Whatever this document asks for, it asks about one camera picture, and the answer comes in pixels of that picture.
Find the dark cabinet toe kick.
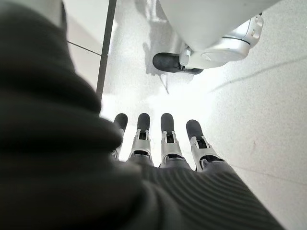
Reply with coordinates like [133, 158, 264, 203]
[95, 0, 118, 95]

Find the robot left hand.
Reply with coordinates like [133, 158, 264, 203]
[0, 0, 286, 230]

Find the white glossy cabinet door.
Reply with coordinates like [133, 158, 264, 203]
[68, 42, 104, 96]
[62, 0, 112, 56]

